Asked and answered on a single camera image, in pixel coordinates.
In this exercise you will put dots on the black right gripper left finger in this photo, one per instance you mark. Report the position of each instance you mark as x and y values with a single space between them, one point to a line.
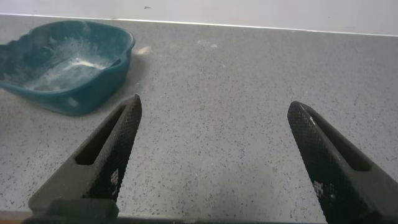
102 158

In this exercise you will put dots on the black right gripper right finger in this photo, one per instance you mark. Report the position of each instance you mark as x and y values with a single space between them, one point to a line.
335 174

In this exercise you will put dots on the white powder residue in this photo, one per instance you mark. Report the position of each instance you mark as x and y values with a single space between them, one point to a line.
73 68

